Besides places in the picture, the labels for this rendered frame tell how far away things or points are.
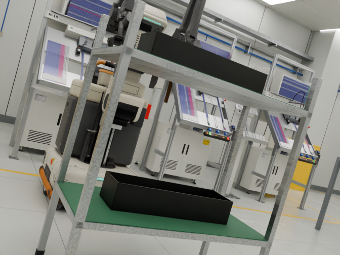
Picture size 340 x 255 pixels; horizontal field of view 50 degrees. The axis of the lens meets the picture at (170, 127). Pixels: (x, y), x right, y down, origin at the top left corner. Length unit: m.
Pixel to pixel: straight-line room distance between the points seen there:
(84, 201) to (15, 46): 4.17
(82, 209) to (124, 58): 0.52
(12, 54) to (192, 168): 2.78
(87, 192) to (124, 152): 1.45
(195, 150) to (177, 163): 0.27
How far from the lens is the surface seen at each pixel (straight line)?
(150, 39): 1.46
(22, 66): 5.28
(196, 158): 4.34
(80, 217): 1.28
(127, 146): 2.67
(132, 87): 2.35
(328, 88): 7.29
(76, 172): 2.29
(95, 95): 2.55
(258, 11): 6.82
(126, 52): 1.21
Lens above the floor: 0.79
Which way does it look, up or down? 3 degrees down
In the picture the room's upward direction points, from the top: 16 degrees clockwise
